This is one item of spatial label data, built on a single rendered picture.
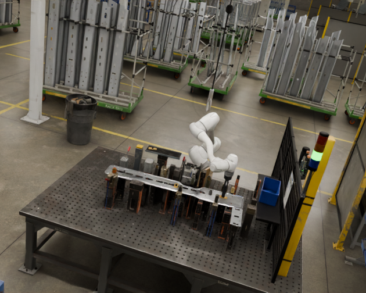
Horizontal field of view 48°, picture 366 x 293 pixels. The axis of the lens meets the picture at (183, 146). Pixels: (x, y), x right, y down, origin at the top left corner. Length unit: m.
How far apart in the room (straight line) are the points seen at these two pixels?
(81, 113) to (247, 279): 3.93
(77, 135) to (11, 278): 2.99
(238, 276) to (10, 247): 2.40
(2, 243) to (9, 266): 0.36
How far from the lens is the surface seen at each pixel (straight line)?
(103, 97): 8.16
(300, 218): 3.48
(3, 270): 4.49
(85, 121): 6.63
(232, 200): 4.00
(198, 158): 4.63
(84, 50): 8.25
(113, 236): 3.76
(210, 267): 3.64
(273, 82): 10.68
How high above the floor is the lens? 3.02
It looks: 25 degrees down
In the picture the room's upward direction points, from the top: 11 degrees clockwise
